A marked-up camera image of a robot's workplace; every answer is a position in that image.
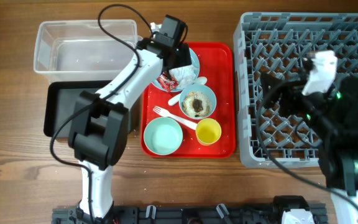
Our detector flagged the red snack wrapper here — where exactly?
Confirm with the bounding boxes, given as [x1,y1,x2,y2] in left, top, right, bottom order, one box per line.
[157,72,178,92]

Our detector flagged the white napkin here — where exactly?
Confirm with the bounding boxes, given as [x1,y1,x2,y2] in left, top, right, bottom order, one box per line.
[169,65,199,90]

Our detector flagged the light blue bowl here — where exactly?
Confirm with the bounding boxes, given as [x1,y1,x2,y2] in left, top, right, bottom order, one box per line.
[179,84,217,120]

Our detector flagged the food leftovers with rice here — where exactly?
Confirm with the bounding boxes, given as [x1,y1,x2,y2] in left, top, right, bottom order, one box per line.
[181,91,212,119]

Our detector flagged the yellow plastic cup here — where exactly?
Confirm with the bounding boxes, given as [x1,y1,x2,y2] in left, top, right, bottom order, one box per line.
[195,118,222,146]

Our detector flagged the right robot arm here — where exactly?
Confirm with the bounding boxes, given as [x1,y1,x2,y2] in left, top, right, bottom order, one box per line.
[260,73,358,223]

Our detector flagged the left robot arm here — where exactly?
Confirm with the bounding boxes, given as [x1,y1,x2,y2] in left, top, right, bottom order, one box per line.
[68,38,191,223]

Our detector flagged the grey dishwasher rack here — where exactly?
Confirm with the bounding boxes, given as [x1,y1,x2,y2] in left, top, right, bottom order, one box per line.
[233,12,358,168]

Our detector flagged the black waste tray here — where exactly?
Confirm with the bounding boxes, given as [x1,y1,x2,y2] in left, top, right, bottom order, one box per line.
[44,80,110,137]

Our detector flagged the light blue plate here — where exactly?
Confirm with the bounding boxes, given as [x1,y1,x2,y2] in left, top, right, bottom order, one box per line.
[150,48,201,93]

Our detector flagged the white plastic spoon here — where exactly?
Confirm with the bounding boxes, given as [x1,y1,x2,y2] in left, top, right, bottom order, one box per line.
[168,77,208,106]

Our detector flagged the white plastic fork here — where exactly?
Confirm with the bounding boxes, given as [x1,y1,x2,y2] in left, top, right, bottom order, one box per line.
[152,106,197,130]

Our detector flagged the red serving tray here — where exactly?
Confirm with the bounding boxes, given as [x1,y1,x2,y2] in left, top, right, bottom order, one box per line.
[141,42,236,159]

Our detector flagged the mint green bowl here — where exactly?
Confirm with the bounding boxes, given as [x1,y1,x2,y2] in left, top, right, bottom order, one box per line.
[143,117,183,156]

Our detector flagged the clear plastic bin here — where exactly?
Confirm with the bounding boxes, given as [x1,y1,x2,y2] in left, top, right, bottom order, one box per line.
[34,20,134,83]

